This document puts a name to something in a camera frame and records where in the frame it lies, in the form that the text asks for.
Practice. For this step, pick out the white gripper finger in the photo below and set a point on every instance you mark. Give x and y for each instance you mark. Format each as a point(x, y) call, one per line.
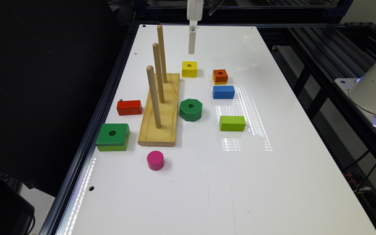
point(192, 37)

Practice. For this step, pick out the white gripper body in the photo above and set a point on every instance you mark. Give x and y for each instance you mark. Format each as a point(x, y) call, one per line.
point(195, 10)

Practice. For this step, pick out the yellow square block with hole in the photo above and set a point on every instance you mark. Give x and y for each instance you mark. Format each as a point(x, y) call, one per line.
point(189, 69)

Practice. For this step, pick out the orange block on yellow block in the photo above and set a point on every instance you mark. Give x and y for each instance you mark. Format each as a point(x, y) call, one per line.
point(220, 77)

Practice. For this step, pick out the blue rectangular block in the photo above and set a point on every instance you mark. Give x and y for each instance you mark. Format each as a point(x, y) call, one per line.
point(223, 92)

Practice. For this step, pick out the dark green octagon block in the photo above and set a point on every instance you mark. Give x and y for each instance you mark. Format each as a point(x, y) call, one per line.
point(191, 109)

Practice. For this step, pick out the light green rectangular block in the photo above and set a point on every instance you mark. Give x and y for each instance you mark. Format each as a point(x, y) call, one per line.
point(232, 123)

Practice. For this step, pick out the red rectangular block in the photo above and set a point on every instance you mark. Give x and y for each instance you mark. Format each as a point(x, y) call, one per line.
point(125, 108)

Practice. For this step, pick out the green square block with hole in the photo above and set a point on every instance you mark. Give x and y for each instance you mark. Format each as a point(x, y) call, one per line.
point(113, 137)

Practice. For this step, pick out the magenta cylinder block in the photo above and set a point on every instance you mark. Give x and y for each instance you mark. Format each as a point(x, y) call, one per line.
point(155, 160)

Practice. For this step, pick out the rear wooden peg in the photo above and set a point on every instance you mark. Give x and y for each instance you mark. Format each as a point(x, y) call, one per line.
point(162, 52)

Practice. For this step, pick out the wooden peg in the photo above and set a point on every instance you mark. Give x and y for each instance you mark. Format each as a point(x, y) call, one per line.
point(153, 95)
point(162, 52)
point(157, 60)

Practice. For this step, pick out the middle wooden peg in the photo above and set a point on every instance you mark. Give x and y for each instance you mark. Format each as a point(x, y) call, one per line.
point(157, 60)

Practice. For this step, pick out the front wooden peg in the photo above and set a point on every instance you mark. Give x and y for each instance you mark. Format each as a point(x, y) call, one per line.
point(153, 95)

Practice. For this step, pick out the wooden peg base board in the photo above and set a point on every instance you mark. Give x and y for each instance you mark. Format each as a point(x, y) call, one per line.
point(149, 135)

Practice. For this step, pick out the black object bottom left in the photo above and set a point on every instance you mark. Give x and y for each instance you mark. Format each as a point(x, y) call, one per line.
point(16, 213)

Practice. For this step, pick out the black aluminium frame rack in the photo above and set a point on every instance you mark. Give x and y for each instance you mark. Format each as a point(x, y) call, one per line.
point(313, 48)

